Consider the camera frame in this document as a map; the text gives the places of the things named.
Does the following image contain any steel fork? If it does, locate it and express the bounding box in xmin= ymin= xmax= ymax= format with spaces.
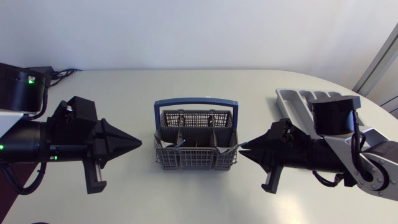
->
xmin=154 ymin=133 xmax=171 ymax=149

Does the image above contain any grey cutlery tray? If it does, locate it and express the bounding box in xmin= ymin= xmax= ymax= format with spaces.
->
xmin=275 ymin=88 xmax=379 ymax=141

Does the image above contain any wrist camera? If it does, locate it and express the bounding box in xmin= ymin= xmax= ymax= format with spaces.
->
xmin=269 ymin=118 xmax=303 ymax=144
xmin=46 ymin=95 xmax=100 ymax=133

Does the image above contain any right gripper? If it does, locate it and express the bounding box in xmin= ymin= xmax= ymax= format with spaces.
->
xmin=238 ymin=129 xmax=315 ymax=195

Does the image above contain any black power brick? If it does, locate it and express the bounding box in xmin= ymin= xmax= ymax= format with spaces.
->
xmin=28 ymin=65 xmax=54 ymax=79

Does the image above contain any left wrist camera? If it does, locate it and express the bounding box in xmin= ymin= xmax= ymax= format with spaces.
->
xmin=46 ymin=95 xmax=100 ymax=133

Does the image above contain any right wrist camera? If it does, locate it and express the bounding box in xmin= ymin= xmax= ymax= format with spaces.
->
xmin=269 ymin=118 xmax=303 ymax=144

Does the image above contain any grey cutlery basket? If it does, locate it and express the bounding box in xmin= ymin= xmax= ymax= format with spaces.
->
xmin=154 ymin=97 xmax=239 ymax=171

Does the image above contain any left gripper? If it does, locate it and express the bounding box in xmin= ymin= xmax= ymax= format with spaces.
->
xmin=42 ymin=118 xmax=143 ymax=195

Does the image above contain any dark mat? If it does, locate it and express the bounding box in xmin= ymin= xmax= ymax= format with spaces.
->
xmin=0 ymin=161 xmax=39 ymax=216

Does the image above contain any blue cable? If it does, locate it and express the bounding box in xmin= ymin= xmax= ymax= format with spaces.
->
xmin=49 ymin=68 xmax=82 ymax=88

